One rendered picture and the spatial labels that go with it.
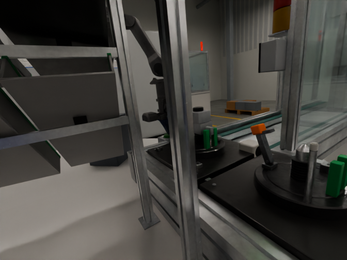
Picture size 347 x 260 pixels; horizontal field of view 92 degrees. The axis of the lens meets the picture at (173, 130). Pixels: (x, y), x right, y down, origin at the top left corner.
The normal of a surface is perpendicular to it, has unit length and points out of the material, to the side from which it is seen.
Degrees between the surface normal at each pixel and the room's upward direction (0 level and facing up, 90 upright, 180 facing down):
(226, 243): 90
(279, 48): 90
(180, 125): 90
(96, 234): 0
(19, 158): 135
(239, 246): 0
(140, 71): 90
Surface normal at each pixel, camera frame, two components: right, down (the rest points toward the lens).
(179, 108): 0.53, 0.17
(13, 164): 0.33, 0.82
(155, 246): -0.10, -0.96
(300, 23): -0.84, 0.22
